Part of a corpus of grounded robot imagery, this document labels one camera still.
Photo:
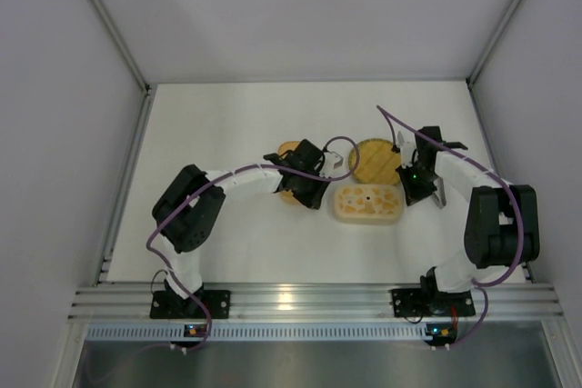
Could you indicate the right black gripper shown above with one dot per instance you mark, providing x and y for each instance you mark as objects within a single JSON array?
[{"x": 414, "y": 189}]

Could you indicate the orange lunch box container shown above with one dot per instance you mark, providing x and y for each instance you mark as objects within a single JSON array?
[{"x": 288, "y": 198}]

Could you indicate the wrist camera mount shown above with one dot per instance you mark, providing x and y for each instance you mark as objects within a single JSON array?
[
  {"x": 407, "y": 152},
  {"x": 333, "y": 165}
]

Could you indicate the round woven bamboo tray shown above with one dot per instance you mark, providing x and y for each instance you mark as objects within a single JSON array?
[{"x": 374, "y": 162}]

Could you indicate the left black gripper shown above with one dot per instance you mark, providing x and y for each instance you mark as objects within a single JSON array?
[{"x": 311, "y": 193}]

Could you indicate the right aluminium frame post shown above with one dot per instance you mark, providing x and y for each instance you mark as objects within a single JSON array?
[{"x": 500, "y": 28}]

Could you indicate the aluminium frame post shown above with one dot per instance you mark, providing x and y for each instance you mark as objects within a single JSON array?
[
  {"x": 500, "y": 28},
  {"x": 115, "y": 36}
]

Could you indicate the beige lunch box container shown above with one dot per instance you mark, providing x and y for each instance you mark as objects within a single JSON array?
[{"x": 366, "y": 218}]

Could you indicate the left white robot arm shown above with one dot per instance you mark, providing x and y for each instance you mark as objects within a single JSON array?
[{"x": 187, "y": 211}]

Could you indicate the aluminium front rail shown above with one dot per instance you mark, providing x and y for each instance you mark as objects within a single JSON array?
[{"x": 318, "y": 303}]

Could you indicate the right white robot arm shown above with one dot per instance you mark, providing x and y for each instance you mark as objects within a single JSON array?
[{"x": 501, "y": 230}]

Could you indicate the orange lunch box lid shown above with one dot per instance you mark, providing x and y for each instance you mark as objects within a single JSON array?
[{"x": 287, "y": 147}]

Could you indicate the left aluminium frame post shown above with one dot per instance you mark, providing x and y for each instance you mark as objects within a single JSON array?
[{"x": 115, "y": 36}]

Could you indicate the metal food tongs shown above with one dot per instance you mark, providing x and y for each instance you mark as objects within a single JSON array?
[{"x": 427, "y": 154}]

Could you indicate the patterned beige lunch box lid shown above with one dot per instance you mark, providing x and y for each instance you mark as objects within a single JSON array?
[{"x": 370, "y": 198}]

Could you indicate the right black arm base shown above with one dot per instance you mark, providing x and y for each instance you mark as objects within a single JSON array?
[{"x": 414, "y": 303}]

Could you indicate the slotted grey cable duct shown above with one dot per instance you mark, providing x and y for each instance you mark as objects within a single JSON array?
[{"x": 264, "y": 332}]

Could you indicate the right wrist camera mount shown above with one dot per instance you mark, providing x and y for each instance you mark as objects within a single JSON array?
[{"x": 407, "y": 152}]

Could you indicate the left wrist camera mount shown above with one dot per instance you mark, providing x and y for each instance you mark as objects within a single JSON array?
[{"x": 333, "y": 165}]

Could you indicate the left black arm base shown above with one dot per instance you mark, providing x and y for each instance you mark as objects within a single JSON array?
[{"x": 169, "y": 305}]

